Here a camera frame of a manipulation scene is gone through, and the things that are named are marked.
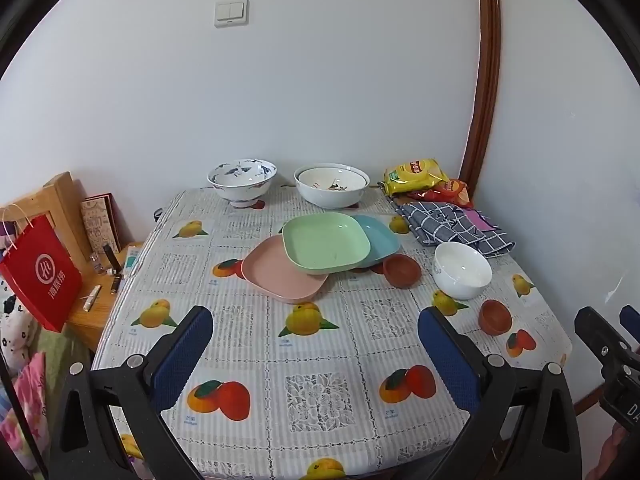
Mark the small brown bowl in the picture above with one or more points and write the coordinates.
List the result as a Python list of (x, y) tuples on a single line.
[(402, 271), (495, 317)]

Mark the small white tube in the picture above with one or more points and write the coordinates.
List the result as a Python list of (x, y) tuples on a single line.
[(93, 297)]

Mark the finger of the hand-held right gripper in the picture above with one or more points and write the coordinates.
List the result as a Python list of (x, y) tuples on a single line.
[(631, 317), (597, 335)]

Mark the brown wooden door frame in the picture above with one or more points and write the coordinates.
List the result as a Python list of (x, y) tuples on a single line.
[(487, 85)]

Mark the pink floral blanket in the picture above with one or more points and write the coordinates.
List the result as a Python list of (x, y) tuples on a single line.
[(22, 410)]

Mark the fruit-printed tablecloth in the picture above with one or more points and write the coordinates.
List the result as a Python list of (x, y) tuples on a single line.
[(310, 370)]

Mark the white bowl with orange print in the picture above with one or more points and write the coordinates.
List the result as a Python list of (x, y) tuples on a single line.
[(317, 179)]

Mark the brown wooden baseboard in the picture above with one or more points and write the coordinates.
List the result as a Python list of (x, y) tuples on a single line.
[(587, 402)]

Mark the red paper bag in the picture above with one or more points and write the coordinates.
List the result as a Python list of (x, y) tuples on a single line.
[(42, 275)]

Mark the white light switch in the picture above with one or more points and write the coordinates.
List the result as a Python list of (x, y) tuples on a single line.
[(231, 12)]

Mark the yellow snack bag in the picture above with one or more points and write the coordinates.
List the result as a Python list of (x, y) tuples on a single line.
[(415, 176)]

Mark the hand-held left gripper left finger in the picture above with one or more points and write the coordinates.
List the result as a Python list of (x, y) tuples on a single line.
[(184, 357)]

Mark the grey checked cloth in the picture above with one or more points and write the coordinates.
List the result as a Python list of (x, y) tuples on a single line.
[(440, 225)]

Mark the person's right hand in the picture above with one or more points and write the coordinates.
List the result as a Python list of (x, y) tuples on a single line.
[(607, 455)]

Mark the pink square plate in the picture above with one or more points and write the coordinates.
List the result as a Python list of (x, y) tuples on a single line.
[(272, 272)]

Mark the red snack bag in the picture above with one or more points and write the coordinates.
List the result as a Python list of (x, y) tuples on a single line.
[(450, 192)]

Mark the green square plate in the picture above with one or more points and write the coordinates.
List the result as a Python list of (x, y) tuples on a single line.
[(325, 241)]

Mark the plain white bowl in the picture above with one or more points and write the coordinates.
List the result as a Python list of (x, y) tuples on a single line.
[(460, 272)]

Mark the patterned brown box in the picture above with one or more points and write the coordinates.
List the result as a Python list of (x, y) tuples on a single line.
[(100, 222)]

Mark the blue square plate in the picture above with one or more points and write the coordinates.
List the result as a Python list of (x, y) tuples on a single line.
[(382, 240)]

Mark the white spotted cloth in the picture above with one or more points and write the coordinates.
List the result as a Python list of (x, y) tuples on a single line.
[(14, 330)]

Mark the wooden side cabinet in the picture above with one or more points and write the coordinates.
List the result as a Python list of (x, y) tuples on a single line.
[(65, 205)]

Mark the large white bowl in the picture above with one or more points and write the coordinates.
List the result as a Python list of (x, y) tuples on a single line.
[(330, 201)]

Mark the blue patterned white bowl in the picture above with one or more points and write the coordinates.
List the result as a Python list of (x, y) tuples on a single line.
[(242, 187)]

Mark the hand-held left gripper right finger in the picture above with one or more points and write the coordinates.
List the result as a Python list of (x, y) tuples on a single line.
[(446, 360)]

